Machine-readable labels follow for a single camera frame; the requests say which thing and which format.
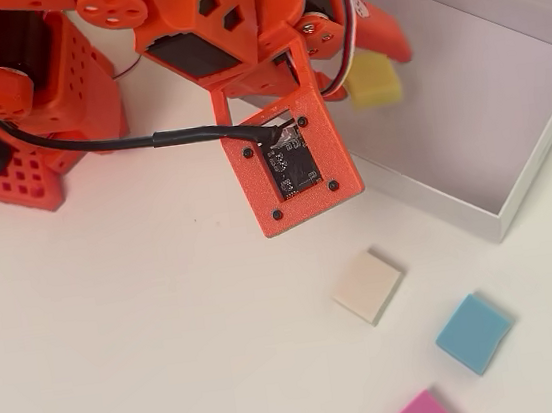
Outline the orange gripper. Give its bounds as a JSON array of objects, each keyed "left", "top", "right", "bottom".
[{"left": 291, "top": 0, "right": 418, "bottom": 106}]

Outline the yellow foam cuboid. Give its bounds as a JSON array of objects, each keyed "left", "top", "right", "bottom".
[{"left": 341, "top": 48, "right": 404, "bottom": 111}]

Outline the orange robot base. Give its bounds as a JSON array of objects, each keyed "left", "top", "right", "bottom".
[{"left": 0, "top": 14, "right": 139, "bottom": 220}]

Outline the white cardboard box bin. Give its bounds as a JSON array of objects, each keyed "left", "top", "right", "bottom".
[{"left": 313, "top": 0, "right": 552, "bottom": 263}]

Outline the beige foam cuboid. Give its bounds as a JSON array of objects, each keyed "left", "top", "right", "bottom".
[{"left": 325, "top": 244, "right": 411, "bottom": 331}]

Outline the blue foam cuboid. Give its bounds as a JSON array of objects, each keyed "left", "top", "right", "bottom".
[{"left": 428, "top": 287, "right": 520, "bottom": 382}]

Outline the pink foam cuboid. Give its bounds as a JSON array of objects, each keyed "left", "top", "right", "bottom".
[{"left": 377, "top": 384, "right": 458, "bottom": 413}]

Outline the red white black servo wire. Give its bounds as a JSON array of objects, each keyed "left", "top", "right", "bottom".
[
  {"left": 300, "top": 0, "right": 370, "bottom": 101},
  {"left": 108, "top": 55, "right": 146, "bottom": 83}
]

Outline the orange mounted wrist camera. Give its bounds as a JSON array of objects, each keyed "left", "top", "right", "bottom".
[{"left": 205, "top": 36, "right": 371, "bottom": 244}]

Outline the thick black camera cable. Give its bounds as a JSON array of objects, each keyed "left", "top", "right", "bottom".
[{"left": 0, "top": 77, "right": 295, "bottom": 177}]

